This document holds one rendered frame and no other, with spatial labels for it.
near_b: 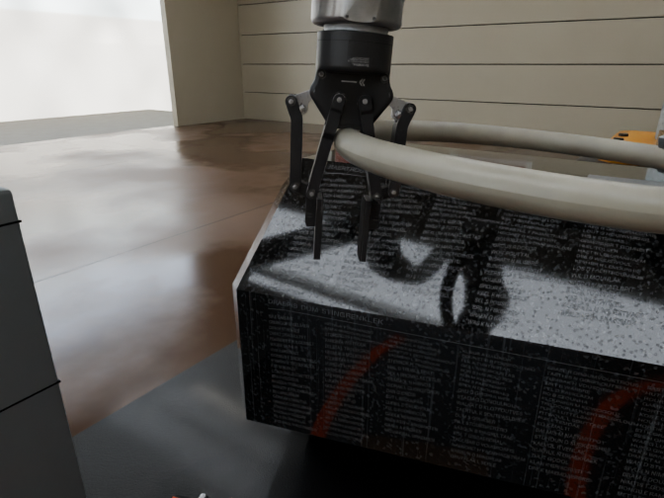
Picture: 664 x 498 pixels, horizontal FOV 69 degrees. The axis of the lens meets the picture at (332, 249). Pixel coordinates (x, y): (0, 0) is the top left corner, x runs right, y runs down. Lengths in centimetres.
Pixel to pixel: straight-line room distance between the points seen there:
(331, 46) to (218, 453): 117
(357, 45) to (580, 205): 25
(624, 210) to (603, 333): 47
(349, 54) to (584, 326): 53
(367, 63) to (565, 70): 672
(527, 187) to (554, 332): 48
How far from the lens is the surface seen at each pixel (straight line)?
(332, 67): 48
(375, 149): 41
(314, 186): 51
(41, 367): 112
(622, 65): 708
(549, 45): 721
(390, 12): 49
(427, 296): 84
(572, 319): 81
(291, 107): 50
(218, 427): 152
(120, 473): 147
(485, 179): 35
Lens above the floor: 100
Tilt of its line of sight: 21 degrees down
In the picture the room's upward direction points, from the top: straight up
